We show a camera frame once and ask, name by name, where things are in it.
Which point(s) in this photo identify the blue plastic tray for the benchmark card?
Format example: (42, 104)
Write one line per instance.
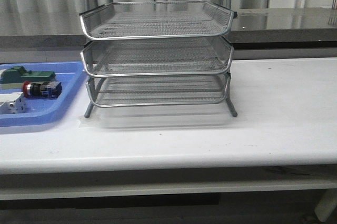
(40, 110)

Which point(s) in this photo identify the red emergency push button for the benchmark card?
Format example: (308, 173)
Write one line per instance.
(48, 89)

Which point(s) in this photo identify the green terminal block component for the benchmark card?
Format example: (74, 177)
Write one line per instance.
(19, 74)

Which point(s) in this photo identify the grey metal rack frame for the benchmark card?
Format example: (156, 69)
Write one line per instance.
(157, 53)

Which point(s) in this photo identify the grey stone counter ledge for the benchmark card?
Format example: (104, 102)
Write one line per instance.
(251, 29)

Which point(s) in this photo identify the white circuit breaker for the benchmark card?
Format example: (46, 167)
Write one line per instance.
(14, 103)

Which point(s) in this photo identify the silver mesh tray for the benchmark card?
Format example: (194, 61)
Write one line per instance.
(142, 20)
(153, 57)
(157, 90)

